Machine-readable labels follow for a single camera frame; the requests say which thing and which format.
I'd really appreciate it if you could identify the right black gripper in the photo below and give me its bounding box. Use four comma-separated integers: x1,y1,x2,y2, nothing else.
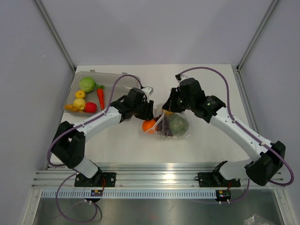
163,88,195,113

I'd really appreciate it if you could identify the green netted melon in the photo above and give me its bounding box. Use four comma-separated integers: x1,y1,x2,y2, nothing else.
168,113,189,136

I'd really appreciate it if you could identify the purple grape bunch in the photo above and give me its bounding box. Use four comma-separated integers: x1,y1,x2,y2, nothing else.
154,115,173,137

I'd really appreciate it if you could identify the clear zip top bag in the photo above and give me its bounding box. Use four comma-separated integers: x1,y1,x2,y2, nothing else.
140,104,190,139

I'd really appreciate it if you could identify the yellow lemon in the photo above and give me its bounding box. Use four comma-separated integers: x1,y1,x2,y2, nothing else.
73,98,86,111
162,109,173,116

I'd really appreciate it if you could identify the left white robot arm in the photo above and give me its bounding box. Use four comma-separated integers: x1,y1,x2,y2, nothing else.
50,87,154,187

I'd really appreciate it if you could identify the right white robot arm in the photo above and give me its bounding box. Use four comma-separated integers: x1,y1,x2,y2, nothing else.
163,78,285,186

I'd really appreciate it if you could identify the orange carrot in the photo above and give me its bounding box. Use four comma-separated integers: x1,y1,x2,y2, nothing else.
95,84,105,110

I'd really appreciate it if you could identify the green cabbage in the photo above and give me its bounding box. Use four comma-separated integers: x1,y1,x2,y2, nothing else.
79,76,95,93

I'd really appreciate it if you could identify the small orange fruit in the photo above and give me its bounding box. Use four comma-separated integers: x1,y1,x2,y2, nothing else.
64,105,78,112

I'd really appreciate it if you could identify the crumpled plastic wrap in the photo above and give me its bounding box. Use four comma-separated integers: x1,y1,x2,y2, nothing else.
243,214,274,225

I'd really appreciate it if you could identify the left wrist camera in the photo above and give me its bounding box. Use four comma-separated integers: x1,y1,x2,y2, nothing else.
141,86,154,100

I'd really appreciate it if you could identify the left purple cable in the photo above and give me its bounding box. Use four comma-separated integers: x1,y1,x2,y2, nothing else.
46,74,144,223

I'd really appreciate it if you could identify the purple cable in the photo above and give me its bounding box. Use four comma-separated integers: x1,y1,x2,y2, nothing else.
179,67,295,204
46,74,144,223

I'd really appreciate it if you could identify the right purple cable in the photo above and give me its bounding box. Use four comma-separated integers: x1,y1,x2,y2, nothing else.
179,67,295,204

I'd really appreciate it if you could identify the aluminium rail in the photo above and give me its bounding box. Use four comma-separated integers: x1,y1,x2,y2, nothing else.
31,163,286,189

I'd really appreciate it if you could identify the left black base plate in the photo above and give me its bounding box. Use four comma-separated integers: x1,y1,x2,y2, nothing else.
74,172,116,188

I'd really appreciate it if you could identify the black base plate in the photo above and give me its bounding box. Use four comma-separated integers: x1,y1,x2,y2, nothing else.
194,172,241,188
74,172,116,188

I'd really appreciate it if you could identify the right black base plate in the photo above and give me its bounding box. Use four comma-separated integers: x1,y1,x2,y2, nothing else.
194,172,241,188

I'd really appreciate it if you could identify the white slotted cable duct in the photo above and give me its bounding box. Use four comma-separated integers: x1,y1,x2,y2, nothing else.
41,189,217,199

